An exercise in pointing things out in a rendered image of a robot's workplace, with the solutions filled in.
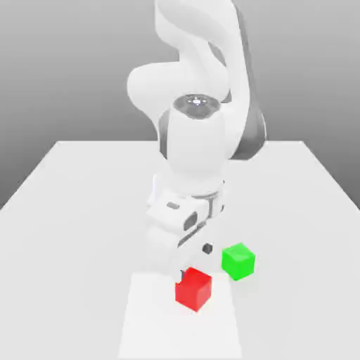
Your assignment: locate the small red cube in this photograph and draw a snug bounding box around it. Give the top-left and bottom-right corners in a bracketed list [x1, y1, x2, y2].
[174, 266, 212, 314]

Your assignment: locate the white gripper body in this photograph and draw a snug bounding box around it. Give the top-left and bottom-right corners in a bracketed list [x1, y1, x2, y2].
[143, 221, 218, 276]

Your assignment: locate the small green cube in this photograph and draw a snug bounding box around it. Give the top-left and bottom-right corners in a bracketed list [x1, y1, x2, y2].
[221, 242, 256, 282]

